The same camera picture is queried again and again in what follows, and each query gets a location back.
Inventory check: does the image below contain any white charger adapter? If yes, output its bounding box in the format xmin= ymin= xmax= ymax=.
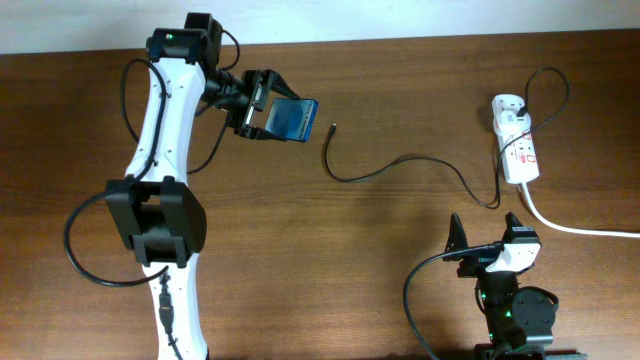
xmin=493 ymin=111 xmax=531 ymax=136

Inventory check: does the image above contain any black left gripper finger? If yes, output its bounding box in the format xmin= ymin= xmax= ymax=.
xmin=245 ymin=127 xmax=286 ymax=142
xmin=272 ymin=80 xmax=300 ymax=99

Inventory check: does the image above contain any white power strip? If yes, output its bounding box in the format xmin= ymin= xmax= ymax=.
xmin=491 ymin=94 xmax=540 ymax=185

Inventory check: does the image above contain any white power strip cord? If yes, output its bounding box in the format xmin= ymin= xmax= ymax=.
xmin=518 ymin=181 xmax=640 ymax=239

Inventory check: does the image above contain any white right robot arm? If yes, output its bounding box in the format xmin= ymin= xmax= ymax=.
xmin=445 ymin=213 xmax=559 ymax=359

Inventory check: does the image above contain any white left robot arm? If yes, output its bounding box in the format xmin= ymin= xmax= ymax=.
xmin=106 ymin=28 xmax=298 ymax=359

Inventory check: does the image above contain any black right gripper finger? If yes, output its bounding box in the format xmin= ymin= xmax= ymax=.
xmin=501 ymin=212 xmax=524 ymax=244
xmin=445 ymin=213 xmax=469 ymax=253

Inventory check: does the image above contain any blue Galaxy smartphone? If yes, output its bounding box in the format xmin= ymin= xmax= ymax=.
xmin=266 ymin=98 xmax=319 ymax=142

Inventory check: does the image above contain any black charger cable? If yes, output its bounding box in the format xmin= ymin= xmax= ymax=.
xmin=323 ymin=66 xmax=571 ymax=211

